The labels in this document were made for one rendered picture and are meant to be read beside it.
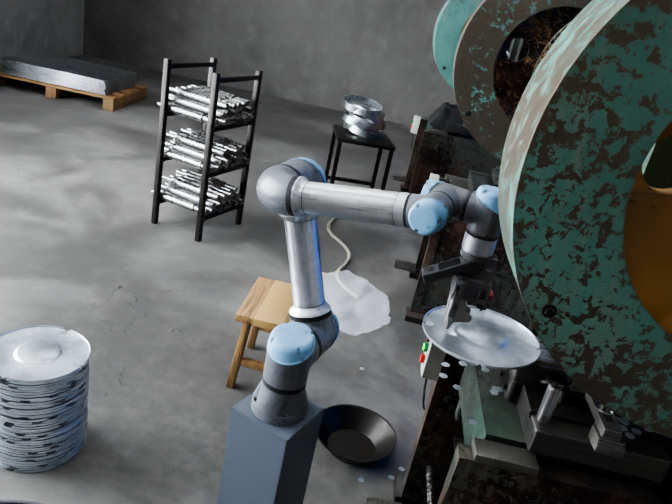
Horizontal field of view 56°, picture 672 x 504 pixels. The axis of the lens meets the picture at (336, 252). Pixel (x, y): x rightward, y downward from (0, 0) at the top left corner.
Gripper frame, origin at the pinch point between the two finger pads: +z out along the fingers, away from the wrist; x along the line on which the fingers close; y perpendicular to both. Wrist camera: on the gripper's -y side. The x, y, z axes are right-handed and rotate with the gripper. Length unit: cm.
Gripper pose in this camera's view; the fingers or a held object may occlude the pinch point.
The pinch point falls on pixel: (445, 323)
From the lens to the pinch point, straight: 157.4
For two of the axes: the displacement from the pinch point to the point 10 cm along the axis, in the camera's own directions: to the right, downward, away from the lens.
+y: 9.7, 2.2, -0.3
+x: 1.2, -3.8, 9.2
